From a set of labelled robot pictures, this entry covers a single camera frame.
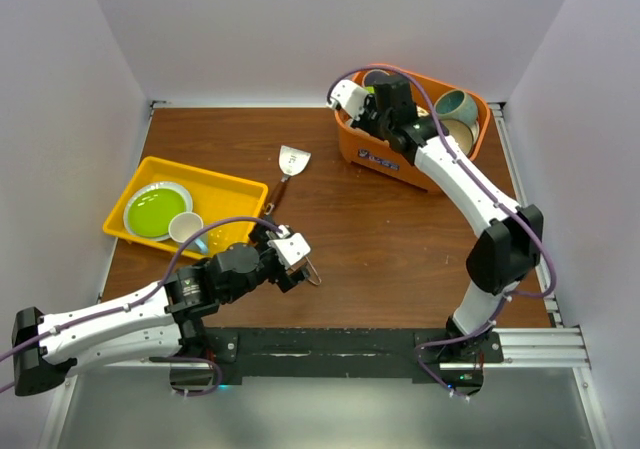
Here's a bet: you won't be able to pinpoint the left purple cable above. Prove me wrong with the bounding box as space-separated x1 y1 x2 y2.
0 217 284 398

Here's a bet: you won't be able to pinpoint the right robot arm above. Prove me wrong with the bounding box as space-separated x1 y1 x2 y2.
332 76 543 362

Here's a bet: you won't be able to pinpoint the purple cable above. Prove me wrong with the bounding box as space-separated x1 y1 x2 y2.
0 217 284 398
327 66 557 395

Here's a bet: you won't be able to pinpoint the cream bowl with dark rim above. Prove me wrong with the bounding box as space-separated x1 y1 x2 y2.
442 119 475 156

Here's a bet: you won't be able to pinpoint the cream cup with blue handle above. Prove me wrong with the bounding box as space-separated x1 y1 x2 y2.
168 212 209 256

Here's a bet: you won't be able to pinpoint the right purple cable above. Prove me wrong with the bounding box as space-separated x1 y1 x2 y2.
327 66 557 395

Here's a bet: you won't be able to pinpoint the green plate with grey rim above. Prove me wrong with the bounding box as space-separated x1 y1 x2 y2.
123 181 193 242

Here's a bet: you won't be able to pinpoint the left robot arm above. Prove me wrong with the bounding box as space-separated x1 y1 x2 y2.
1 218 311 397

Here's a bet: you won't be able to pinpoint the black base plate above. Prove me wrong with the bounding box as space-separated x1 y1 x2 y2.
149 326 501 400

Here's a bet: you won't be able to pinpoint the lavender mug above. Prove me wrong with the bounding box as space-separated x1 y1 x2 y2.
362 69 390 88

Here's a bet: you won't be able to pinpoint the yellow plastic tray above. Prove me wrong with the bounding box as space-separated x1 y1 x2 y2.
102 156 268 253

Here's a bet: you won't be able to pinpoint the orange plastic bin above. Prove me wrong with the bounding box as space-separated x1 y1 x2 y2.
334 64 496 193

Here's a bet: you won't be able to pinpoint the aluminium frame rail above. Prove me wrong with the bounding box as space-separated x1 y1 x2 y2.
42 109 610 448

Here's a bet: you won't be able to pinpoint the green ceramic mug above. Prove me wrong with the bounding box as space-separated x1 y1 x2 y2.
435 89 478 125

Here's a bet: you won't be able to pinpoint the metal spatula with wooden handle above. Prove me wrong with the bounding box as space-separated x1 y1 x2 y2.
264 145 311 215

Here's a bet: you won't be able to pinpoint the pink metal tongs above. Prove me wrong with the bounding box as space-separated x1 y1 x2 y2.
305 256 322 287

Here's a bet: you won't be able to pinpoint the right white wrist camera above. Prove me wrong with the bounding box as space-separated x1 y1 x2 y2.
327 79 370 121

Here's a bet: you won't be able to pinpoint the small cream floral plate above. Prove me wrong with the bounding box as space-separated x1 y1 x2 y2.
417 107 431 118

